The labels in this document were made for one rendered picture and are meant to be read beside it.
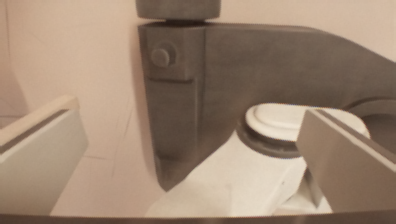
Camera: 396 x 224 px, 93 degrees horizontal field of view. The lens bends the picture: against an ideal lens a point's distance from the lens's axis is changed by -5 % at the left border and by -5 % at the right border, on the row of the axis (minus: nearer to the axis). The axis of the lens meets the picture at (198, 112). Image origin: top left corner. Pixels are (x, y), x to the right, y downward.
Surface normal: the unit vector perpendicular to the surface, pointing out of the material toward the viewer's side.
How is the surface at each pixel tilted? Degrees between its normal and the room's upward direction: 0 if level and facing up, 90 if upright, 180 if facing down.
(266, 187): 90
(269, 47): 0
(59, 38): 0
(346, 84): 0
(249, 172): 90
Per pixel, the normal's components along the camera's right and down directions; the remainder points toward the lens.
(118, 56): -0.18, 0.48
